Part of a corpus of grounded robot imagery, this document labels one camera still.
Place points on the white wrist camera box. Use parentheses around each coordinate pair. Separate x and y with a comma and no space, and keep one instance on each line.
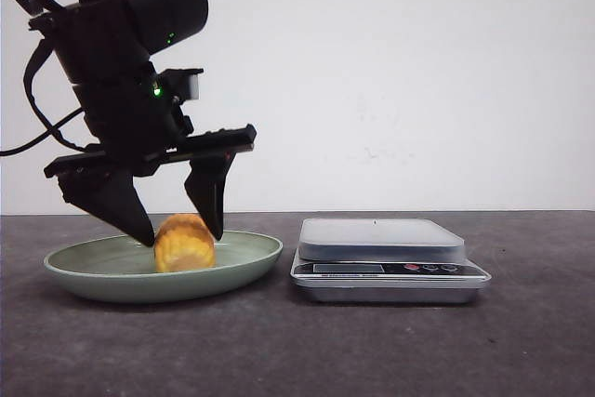
(181,84)

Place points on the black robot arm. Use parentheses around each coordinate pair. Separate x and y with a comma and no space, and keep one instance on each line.
(116,35)

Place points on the yellow corn cob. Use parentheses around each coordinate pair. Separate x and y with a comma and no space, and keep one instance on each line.
(183,243)

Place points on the silver digital kitchen scale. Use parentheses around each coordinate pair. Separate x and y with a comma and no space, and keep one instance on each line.
(393,260)

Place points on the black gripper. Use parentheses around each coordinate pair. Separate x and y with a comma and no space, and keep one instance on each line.
(139,126)

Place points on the green oval plate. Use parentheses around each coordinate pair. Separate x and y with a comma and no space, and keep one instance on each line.
(121,270)

